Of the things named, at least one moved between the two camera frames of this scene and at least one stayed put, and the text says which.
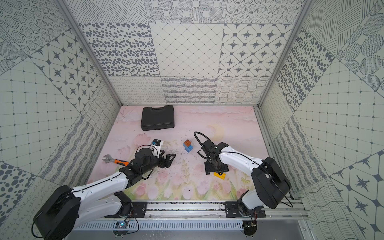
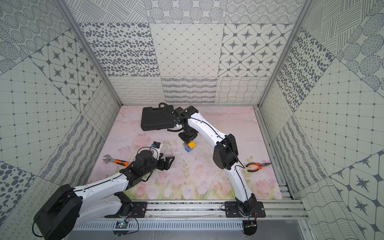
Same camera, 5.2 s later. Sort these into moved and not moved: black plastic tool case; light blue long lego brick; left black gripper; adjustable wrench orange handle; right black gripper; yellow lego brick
Moved: yellow lego brick; right black gripper
Not moved: left black gripper; light blue long lego brick; adjustable wrench orange handle; black plastic tool case
